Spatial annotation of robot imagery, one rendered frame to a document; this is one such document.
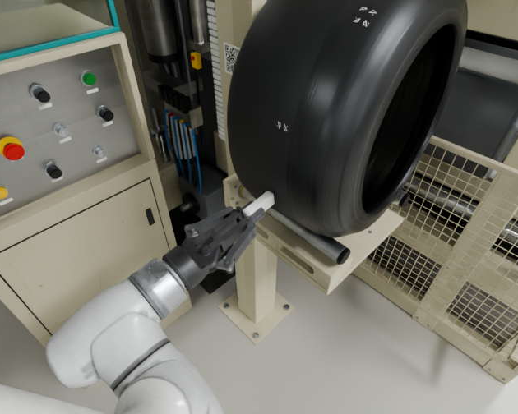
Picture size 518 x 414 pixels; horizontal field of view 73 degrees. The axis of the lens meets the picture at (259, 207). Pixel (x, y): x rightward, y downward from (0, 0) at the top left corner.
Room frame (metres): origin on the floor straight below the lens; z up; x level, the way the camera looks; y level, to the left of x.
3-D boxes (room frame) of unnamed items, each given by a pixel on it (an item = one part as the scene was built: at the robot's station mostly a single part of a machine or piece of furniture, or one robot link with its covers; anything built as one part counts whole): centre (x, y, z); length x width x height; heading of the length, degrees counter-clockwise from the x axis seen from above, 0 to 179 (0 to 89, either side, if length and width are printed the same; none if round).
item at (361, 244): (0.74, -0.18, 0.80); 0.37 x 0.36 x 0.02; 134
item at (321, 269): (0.64, -0.08, 0.83); 0.36 x 0.09 x 0.06; 44
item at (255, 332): (0.91, 0.01, 0.01); 0.27 x 0.27 x 0.02; 44
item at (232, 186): (0.87, -0.06, 0.90); 0.40 x 0.03 x 0.10; 134
